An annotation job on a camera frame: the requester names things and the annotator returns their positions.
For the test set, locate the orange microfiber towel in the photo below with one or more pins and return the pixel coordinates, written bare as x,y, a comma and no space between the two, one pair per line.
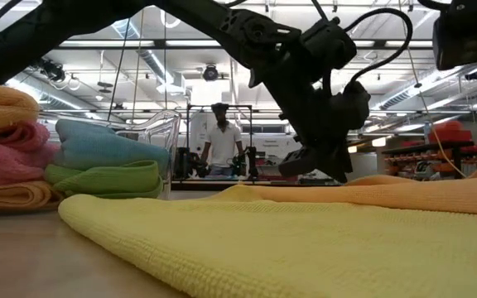
2,107
387,194
11,196

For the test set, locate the yellow microfiber towel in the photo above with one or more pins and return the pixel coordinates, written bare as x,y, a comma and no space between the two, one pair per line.
263,248

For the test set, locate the blue microfiber towel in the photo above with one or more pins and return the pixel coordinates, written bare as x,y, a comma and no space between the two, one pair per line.
97,145

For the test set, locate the green microfiber towel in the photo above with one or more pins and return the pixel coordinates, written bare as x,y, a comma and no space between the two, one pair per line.
106,180

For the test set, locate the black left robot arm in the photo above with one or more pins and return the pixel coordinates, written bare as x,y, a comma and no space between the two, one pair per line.
97,16

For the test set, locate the black background robot arm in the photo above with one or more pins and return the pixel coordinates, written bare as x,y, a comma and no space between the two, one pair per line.
191,163
249,161

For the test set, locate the black ceiling spotlight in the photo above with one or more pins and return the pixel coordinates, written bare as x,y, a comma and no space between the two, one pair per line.
210,73
474,75
54,71

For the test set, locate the red storage bin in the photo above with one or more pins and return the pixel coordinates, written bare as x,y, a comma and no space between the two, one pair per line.
449,134

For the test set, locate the black storage shelf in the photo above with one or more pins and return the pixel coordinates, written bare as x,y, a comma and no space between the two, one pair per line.
429,147

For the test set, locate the person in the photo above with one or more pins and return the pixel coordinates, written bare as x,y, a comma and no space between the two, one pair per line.
222,145

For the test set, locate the black overhead light bar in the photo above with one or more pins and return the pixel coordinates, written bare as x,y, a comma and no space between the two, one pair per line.
180,43

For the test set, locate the clear plastic bin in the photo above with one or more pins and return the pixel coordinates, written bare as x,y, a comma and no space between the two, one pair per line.
164,132

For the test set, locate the silver air duct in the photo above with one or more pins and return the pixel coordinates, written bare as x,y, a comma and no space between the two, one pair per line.
155,66
35,89

